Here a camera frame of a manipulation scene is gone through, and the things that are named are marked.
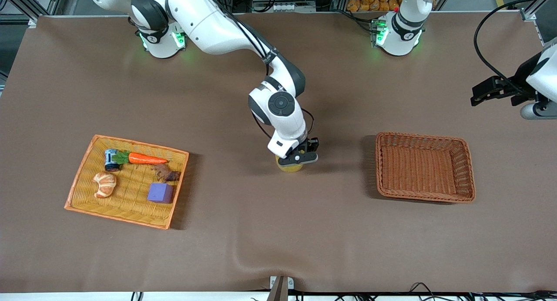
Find yellow tape roll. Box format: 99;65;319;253
275;157;303;173

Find brown table cover cloth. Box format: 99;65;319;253
0;12;557;293

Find brown woven wicker basket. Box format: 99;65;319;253
375;132;476;204

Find brown toy lion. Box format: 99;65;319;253
152;164;181;182

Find purple foam cube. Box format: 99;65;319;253
147;182;174;204

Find orange toy carrot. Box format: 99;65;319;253
112;150;168;165

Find orange bumpy bag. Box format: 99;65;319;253
347;0;401;12

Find yellow wicker basket orange rim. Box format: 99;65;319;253
64;134;190;230

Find small blue white can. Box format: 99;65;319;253
104;149;119;172

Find toy croissant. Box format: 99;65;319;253
93;172;117;199

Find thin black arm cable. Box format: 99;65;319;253
198;0;319;154

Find aluminium profile frame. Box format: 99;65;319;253
520;0;557;47
0;0;66;28

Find thick black looping cable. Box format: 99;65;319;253
473;0;557;95

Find metal pole bracket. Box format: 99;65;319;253
269;276;295;301

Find black floor cables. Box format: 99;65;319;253
296;282;557;301

